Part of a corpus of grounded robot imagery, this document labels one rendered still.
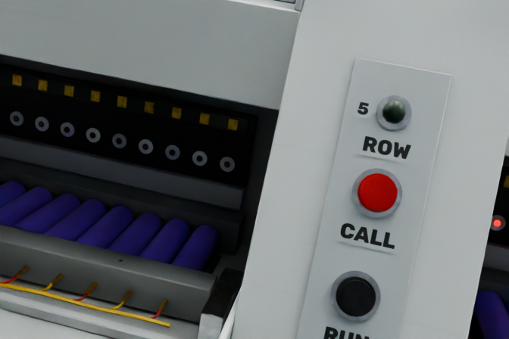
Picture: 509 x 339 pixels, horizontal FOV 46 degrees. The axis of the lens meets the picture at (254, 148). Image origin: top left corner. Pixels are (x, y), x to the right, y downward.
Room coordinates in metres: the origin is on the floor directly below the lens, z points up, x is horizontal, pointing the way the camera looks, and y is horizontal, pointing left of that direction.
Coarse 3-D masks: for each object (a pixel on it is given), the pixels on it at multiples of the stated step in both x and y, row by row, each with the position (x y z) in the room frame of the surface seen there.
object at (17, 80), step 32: (0, 64) 0.44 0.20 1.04; (0, 96) 0.45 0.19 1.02; (32, 96) 0.44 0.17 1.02; (64, 96) 0.44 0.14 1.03; (96, 96) 0.43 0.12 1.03; (128, 96) 0.43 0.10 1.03; (160, 96) 0.43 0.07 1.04; (0, 128) 0.46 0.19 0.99; (32, 128) 0.45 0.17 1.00; (96, 128) 0.44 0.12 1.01; (128, 128) 0.44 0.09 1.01; (160, 128) 0.43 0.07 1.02; (192, 128) 0.43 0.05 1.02; (224, 128) 0.42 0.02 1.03; (128, 160) 0.44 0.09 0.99; (160, 160) 0.44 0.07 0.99; (192, 160) 0.43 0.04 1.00
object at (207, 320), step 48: (0, 144) 0.45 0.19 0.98; (48, 144) 0.45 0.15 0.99; (192, 192) 0.43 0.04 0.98; (240, 192) 0.43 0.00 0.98; (0, 288) 0.34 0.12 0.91; (240, 288) 0.28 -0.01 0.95; (0, 336) 0.30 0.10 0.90; (48, 336) 0.31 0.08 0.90; (96, 336) 0.31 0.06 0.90; (192, 336) 0.32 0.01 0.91
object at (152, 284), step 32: (0, 224) 0.36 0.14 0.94; (0, 256) 0.34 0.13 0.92; (32, 256) 0.34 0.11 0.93; (64, 256) 0.33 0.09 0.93; (96, 256) 0.34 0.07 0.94; (128, 256) 0.34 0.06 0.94; (64, 288) 0.34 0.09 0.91; (96, 288) 0.34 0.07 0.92; (128, 288) 0.33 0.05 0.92; (160, 288) 0.33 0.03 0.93; (192, 288) 0.33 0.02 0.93; (192, 320) 0.33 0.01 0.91
